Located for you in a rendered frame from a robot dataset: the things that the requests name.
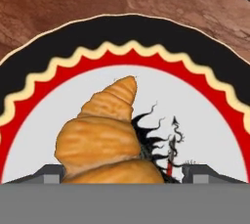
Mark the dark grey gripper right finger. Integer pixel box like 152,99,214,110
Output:
181,163,247,185

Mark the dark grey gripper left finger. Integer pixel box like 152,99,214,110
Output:
4,163,65,185

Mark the golden brown croissant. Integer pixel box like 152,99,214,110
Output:
54,74,166,185

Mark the black red white patterned plate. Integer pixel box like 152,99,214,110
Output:
0,13,250,185

